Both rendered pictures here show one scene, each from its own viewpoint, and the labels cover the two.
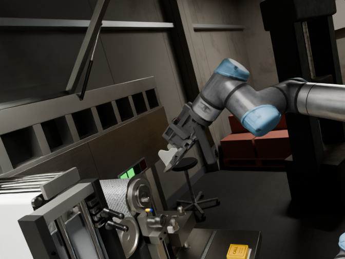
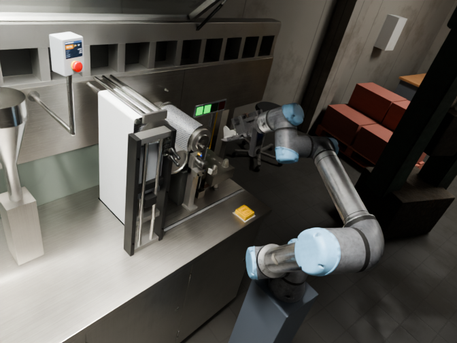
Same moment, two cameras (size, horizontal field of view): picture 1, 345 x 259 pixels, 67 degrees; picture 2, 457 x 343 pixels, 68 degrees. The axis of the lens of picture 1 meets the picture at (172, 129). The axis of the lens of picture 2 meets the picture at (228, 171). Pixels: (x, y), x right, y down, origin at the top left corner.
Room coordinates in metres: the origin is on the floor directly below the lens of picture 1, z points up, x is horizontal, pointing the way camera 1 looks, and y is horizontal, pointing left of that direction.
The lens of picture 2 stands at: (-0.44, -0.14, 2.01)
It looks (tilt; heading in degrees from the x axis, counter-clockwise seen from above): 34 degrees down; 7
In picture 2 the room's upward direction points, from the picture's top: 14 degrees clockwise
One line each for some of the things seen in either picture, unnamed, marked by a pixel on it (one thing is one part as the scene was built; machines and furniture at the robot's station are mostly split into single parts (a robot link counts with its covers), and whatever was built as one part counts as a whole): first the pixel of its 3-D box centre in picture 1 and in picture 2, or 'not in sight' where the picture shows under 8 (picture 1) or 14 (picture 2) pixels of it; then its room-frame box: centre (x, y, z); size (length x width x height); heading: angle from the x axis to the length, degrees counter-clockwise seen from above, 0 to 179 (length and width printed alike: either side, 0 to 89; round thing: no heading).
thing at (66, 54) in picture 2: not in sight; (69, 54); (0.38, 0.46, 1.66); 0.07 x 0.07 x 0.10; 77
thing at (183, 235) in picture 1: (148, 226); (197, 158); (1.08, 0.22, 1.00); 0.40 x 0.16 x 0.06; 61
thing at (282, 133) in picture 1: (264, 134); (377, 127); (3.99, -1.38, 0.37); 1.27 x 0.91 x 0.75; 53
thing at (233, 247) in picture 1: (237, 253); (244, 212); (0.87, -0.11, 0.91); 0.07 x 0.07 x 0.02; 61
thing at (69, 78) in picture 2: not in sight; (71, 103); (0.39, 0.47, 1.51); 0.02 x 0.02 x 0.20
